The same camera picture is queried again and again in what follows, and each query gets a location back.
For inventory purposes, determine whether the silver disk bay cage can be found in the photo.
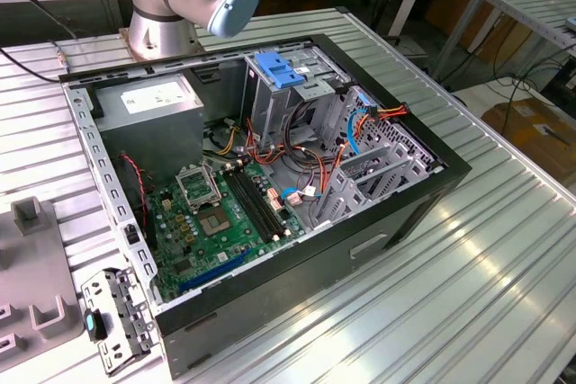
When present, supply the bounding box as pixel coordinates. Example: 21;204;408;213
309;85;441;228

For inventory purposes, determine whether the black RAM slot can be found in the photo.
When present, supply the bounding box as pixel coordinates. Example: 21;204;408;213
236;164;289;239
223;166;276;244

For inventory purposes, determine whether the silver drive cage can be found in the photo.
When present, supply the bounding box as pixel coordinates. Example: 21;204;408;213
241;49;351;138

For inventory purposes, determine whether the metal socket cover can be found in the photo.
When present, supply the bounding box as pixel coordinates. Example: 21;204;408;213
174;164;222;213

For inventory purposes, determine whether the blue plastic drive latch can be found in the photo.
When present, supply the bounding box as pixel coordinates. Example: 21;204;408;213
254;51;290;76
271;65;308;91

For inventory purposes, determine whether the CPU socket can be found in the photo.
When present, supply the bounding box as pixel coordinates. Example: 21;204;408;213
196;205;234;238

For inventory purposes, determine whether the green motherboard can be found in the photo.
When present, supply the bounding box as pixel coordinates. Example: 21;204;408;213
146;159;310;305

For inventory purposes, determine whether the blue expansion slot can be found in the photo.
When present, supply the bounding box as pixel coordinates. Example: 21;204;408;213
178;246;254;294

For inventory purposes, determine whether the black open PC case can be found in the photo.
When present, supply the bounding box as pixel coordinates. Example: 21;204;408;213
58;32;473;380

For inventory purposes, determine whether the grey power supply box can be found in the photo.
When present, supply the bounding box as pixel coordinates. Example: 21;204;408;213
92;73;206;178

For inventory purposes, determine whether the large taped cardboard box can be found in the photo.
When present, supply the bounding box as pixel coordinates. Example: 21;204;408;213
481;98;576;183

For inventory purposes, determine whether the grey parts rack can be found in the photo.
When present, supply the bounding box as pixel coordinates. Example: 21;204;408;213
0;197;86;361

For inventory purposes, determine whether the black equipment box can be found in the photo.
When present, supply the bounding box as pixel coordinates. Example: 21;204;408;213
537;62;576;109

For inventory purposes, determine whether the metal slat side table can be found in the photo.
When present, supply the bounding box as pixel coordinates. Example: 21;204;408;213
431;0;576;88

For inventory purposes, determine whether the blue wire white plug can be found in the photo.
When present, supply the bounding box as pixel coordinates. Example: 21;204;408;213
279;186;325;208

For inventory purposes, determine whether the orange red wire bundle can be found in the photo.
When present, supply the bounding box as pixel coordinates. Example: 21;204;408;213
245;116;352;199

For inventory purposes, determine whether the thick black sleeved wire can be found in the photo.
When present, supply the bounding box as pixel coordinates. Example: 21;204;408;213
285;100;328;169

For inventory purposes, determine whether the yellow black wire bundle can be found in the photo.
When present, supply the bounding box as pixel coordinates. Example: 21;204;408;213
214;118;247;156

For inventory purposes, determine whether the blue data wire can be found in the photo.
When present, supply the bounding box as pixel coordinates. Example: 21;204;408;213
346;107;375;156

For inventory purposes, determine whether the red black fan wire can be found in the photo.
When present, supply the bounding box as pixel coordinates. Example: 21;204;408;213
120;153;150;228

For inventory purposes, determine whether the silver expansion card bracket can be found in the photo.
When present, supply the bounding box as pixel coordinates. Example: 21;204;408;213
79;266;159;377

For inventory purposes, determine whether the blue black bracket latch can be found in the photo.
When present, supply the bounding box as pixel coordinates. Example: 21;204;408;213
84;308;109;343

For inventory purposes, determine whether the black cable silver plug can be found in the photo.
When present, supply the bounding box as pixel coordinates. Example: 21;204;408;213
0;40;68;84

